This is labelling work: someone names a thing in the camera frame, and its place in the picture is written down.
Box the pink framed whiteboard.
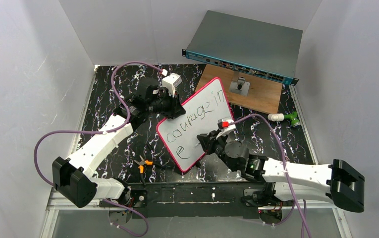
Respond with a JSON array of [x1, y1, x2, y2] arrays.
[[156, 77, 233, 173]]

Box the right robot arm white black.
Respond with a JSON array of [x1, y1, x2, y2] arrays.
[[196, 130, 365, 213]]

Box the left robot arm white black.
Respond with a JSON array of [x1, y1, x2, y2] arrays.
[[52, 73, 186, 208]]

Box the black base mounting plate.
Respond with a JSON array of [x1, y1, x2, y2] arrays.
[[99, 180, 275, 219]]

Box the white green plastic pipe fitting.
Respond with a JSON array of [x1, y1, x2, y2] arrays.
[[267, 111, 301, 127]]

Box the wooden board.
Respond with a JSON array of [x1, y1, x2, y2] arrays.
[[195, 64, 282, 114]]

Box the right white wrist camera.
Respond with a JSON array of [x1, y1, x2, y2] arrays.
[[216, 117, 236, 139]]

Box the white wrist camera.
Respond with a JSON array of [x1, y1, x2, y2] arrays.
[[162, 73, 182, 98], [216, 117, 236, 139]]

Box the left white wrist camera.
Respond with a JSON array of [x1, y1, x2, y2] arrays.
[[162, 73, 182, 98]]

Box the orange handled pliers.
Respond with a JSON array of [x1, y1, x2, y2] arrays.
[[134, 156, 167, 187]]

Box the metal bracket with black knob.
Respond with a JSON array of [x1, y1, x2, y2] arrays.
[[229, 71, 250, 97]]

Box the aluminium frame rail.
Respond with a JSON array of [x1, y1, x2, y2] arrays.
[[40, 187, 352, 238]]

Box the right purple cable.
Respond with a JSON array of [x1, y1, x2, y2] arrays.
[[232, 114, 313, 238]]

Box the purple cable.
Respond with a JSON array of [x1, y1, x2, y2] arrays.
[[232, 114, 313, 238], [33, 61, 168, 237]]

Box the grey blue network switch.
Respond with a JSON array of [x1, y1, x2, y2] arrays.
[[182, 10, 303, 86]]

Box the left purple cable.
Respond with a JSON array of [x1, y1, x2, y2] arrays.
[[33, 61, 168, 237]]

